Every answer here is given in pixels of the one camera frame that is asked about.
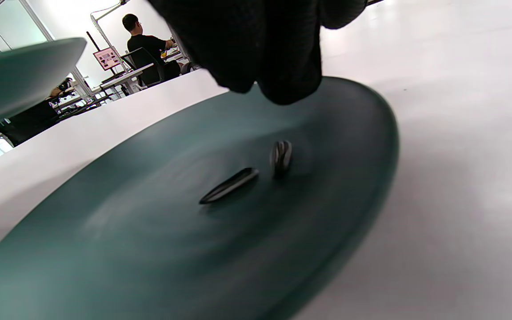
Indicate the pink screen monitor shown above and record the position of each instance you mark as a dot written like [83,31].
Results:
[107,58]

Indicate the black background chair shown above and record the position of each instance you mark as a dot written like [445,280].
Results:
[149,73]

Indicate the teal plate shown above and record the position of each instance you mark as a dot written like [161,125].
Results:
[149,231]
[16,75]

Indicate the single striped sunflower seed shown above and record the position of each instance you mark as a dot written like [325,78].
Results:
[281,158]
[229,185]

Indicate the white background desk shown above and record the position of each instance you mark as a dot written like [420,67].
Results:
[125,75]

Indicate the person's right hand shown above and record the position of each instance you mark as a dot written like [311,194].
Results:
[256,40]

